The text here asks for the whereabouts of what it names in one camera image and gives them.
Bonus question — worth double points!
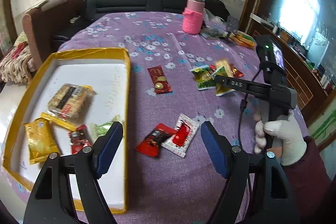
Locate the red foil snack packet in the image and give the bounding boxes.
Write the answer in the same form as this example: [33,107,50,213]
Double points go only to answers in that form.
[230,63,244,79]

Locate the long beige biscuit pack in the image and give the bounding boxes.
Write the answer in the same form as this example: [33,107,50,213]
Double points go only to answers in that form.
[214,59,233,77]

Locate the red black candy packet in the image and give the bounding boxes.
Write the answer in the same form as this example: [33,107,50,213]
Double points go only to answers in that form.
[135,123,177,157]

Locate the green yellow snack packet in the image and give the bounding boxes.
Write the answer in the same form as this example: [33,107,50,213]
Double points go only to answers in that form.
[211,66,234,97]

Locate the dark red sleeve forearm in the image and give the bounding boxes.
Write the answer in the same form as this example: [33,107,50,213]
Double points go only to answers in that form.
[283,136,335,223]

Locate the white gloved right hand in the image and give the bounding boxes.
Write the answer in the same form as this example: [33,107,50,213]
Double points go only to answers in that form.
[253,111,307,166]

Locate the wooden tv cabinet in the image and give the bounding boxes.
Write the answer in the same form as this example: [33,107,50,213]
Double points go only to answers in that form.
[248,13,335,126]

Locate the gold snack packet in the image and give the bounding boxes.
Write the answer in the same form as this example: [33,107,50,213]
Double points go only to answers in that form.
[24,118,60,165]

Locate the orange biscuit packs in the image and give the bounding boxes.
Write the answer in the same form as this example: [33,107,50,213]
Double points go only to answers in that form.
[230,31,256,50]

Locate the red packet in box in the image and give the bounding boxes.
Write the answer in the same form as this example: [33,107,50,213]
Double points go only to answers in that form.
[68,124,91,155]

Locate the grey phone stand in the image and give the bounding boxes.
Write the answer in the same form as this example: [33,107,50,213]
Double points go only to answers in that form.
[227,15,239,34]

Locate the pale green packet in box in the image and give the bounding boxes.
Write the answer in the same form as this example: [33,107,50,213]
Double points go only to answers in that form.
[87,114,123,141]

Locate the bright television screen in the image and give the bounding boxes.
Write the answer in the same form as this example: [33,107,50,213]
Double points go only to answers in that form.
[270,0,335,80]

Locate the clear bag dark contents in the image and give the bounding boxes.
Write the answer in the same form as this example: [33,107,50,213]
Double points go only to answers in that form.
[200,22,228,40]

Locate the purple floral tablecloth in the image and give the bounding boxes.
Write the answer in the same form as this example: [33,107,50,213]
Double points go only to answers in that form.
[0,11,310,224]

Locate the clear wrapped cracker pack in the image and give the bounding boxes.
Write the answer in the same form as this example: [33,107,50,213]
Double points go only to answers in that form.
[47,83,95,120]

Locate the white red snack packet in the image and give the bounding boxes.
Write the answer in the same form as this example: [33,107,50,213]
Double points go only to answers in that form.
[161,113,199,158]

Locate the dark red gold snack bar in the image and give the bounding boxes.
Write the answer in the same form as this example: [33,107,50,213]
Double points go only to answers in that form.
[147,65,173,94]

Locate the pink sleeved thermos bottle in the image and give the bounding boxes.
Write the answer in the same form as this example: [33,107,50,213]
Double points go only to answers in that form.
[182,0,205,35]

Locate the floral blanket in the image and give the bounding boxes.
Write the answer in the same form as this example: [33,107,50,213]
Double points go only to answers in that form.
[1,32,37,84]

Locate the yellow shallow cardboard box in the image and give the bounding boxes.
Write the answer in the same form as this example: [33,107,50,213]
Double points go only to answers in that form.
[2,48,130,201]

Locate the brown armchair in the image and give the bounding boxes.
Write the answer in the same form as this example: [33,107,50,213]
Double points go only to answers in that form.
[22,0,84,69]

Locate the black leather sofa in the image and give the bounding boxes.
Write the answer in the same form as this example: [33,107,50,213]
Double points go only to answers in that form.
[51,0,232,44]

